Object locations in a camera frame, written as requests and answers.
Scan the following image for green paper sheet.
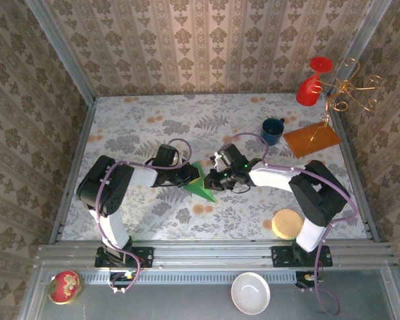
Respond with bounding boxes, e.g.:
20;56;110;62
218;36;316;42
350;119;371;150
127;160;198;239
182;161;217;203

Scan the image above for dark blue mug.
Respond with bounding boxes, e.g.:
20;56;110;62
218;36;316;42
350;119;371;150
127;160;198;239
260;117;286;147

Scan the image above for floral patterned table cover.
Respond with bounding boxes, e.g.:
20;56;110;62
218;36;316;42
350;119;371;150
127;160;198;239
60;93;369;241

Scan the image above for round yellow cork disc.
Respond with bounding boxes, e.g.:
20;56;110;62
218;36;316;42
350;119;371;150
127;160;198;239
271;208;303;240

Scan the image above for red plastic wine glass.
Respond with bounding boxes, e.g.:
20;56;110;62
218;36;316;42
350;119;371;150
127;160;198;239
295;56;333;107

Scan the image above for white bowl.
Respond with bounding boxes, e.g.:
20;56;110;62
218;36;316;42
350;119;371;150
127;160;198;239
231;271;271;315

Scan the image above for small controller board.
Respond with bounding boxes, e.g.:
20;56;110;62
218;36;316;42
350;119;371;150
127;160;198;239
295;270;324;287
109;270;136;283

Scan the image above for red embroidered round tin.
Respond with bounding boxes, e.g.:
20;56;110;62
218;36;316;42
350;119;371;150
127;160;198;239
48;269;84;305

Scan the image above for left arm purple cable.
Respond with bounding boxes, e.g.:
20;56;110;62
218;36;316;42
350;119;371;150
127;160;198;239
95;138;193;294

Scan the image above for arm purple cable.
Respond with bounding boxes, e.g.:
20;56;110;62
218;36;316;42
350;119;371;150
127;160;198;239
221;132;358;316
95;138;193;294

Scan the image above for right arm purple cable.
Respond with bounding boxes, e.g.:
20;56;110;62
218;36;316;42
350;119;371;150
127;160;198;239
221;132;358;316

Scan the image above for aluminium front frame rail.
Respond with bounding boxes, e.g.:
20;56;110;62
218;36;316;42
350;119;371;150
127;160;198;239
36;239;396;267

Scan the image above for gold wire stand orange base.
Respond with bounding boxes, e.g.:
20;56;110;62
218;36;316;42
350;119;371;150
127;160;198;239
283;57;386;159

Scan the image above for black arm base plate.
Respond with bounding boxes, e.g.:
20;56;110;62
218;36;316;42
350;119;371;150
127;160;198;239
271;245;333;268
94;245;154;269

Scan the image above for aluminium side rail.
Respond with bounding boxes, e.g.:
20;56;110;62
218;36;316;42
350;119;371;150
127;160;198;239
48;99;97;244
328;96;381;243

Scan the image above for grey slotted cable duct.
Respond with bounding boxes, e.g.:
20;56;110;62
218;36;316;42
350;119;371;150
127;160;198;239
79;269;297;285

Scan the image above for aluminium frame post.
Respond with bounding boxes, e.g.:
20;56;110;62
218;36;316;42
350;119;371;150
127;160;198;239
25;0;97;104

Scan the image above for gold wire glass rack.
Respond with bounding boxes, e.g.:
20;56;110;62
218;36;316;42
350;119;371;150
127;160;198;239
326;0;393;97

